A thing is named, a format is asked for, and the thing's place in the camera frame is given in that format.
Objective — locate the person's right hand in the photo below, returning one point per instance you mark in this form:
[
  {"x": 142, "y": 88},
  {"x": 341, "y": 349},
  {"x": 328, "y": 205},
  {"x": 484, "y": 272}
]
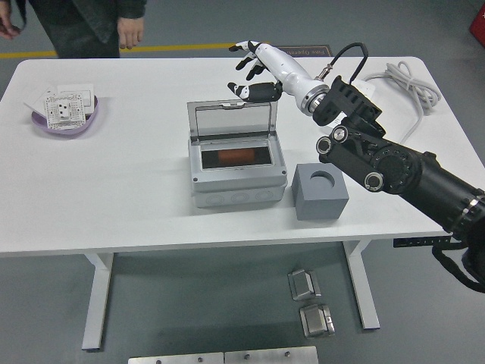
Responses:
[{"x": 8, "y": 24}]

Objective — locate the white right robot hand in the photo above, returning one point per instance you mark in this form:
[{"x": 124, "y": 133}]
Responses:
[{"x": 282, "y": 66}]

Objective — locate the person's left hand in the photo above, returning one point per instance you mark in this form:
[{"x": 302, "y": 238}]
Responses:
[{"x": 130, "y": 32}]

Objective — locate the orange cylinder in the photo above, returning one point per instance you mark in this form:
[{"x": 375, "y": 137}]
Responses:
[{"x": 235, "y": 157}]

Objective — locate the grey electrical box clear lid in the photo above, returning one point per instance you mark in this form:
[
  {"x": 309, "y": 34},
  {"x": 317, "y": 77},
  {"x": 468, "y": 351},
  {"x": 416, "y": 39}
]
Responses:
[{"x": 235, "y": 186}]

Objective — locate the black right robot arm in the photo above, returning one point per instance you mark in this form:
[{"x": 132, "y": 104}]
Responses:
[{"x": 398, "y": 167}]

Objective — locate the grey cube with round hole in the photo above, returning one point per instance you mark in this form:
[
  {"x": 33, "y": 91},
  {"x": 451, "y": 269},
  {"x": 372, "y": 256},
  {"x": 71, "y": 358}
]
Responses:
[{"x": 318, "y": 206}]

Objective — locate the dark floor sign Fine Operation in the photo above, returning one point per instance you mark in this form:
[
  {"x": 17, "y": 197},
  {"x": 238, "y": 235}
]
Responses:
[{"x": 314, "y": 52}]

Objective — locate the person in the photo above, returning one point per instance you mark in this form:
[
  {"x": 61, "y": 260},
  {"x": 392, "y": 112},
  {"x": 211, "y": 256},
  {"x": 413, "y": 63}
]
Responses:
[{"x": 83, "y": 22}]

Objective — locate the yellow floor tape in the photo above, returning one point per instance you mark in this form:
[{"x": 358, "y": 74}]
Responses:
[{"x": 189, "y": 48}]

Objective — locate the purple bowl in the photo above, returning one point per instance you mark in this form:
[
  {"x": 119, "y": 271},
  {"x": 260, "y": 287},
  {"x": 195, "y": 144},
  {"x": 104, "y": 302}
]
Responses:
[{"x": 91, "y": 117}]

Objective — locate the white socket panel printed back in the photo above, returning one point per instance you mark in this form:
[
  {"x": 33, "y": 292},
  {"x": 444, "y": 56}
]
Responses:
[{"x": 62, "y": 110}]

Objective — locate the red object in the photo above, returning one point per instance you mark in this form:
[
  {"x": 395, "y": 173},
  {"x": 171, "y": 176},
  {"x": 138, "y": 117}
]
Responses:
[{"x": 478, "y": 26}]

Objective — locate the black table control panel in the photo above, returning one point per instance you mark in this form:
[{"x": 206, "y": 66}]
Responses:
[{"x": 420, "y": 242}]

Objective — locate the white switch panel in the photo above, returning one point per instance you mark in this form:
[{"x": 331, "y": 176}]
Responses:
[{"x": 83, "y": 89}]

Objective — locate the white plain wall panel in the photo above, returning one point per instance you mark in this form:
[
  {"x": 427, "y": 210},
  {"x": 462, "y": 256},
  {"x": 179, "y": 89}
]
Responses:
[{"x": 36, "y": 98}]

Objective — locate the grey metal base plate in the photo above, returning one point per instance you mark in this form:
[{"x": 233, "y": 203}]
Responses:
[
  {"x": 174, "y": 359},
  {"x": 271, "y": 356}
]

